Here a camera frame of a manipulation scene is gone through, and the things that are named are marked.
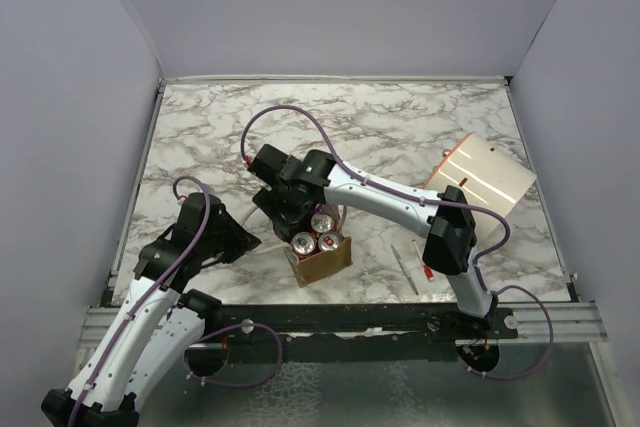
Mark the red cola can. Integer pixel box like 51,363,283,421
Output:
310,212,335,234

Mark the silver red beverage can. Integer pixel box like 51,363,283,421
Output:
317,231,344,252

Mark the brown canvas bag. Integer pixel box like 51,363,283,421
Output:
281,204,352,287

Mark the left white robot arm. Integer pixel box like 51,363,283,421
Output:
41,193,260,426

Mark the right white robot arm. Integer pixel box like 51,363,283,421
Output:
248,144,497,338

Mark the red white marker pen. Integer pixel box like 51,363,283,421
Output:
411,239,435,282

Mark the white cylindrical container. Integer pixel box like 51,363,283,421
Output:
424,132,536,219

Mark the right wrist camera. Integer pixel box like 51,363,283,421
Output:
248,144,291,187

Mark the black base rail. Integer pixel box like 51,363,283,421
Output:
179,302,521,364

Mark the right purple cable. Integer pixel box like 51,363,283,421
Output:
239,105,555,381

